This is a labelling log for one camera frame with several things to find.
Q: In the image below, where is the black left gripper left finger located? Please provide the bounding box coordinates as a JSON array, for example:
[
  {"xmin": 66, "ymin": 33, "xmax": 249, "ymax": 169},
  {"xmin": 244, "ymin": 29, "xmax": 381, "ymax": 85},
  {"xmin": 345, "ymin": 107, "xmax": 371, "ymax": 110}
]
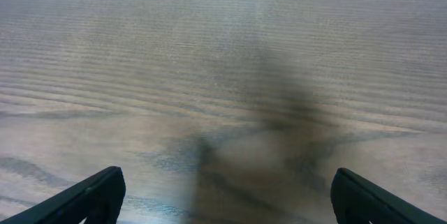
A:
[{"xmin": 1, "ymin": 166, "xmax": 126, "ymax": 224}]

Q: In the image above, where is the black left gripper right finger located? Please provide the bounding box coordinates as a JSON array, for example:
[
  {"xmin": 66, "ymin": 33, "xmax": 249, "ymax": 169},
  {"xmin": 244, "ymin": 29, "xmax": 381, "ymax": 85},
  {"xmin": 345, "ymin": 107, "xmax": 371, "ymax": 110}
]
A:
[{"xmin": 330, "ymin": 167, "xmax": 446, "ymax": 224}]

